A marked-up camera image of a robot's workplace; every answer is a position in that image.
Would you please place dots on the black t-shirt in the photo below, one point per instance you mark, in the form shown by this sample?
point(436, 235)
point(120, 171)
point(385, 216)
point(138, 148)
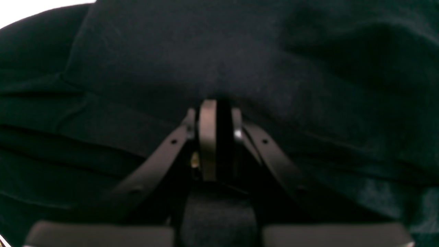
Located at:
point(349, 88)

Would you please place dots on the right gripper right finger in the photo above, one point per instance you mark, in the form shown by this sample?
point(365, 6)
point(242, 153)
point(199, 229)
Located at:
point(295, 210)

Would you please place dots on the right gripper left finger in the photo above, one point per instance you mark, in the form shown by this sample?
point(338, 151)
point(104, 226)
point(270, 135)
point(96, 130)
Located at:
point(144, 208)

